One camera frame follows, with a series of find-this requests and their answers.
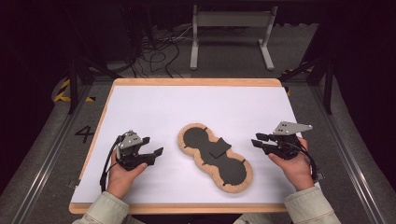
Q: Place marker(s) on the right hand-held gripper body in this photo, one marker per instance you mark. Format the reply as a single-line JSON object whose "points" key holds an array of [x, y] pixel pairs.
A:
{"points": [[288, 140]]}

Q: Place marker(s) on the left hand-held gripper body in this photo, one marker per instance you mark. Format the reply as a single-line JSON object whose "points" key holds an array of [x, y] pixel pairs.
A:
{"points": [[130, 141]]}

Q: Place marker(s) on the beige fleece pad dark backing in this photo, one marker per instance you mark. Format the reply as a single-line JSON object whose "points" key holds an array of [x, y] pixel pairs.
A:
{"points": [[214, 157]]}

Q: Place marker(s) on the person's right hand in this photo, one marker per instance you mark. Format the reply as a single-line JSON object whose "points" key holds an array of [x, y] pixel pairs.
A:
{"points": [[295, 171]]}

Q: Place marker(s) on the person's left hand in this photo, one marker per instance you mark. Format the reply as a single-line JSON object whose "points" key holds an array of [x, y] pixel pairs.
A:
{"points": [[121, 180]]}

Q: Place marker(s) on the black metal stand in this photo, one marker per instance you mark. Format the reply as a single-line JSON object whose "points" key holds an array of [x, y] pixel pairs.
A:
{"points": [[73, 84], [327, 77]]}

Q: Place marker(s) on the grey metal stand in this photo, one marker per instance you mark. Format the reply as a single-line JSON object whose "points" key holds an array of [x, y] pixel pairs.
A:
{"points": [[232, 19]]}

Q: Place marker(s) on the aluminium floor rail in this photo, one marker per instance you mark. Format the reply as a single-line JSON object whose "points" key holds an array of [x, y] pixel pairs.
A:
{"points": [[46, 161], [348, 155]]}

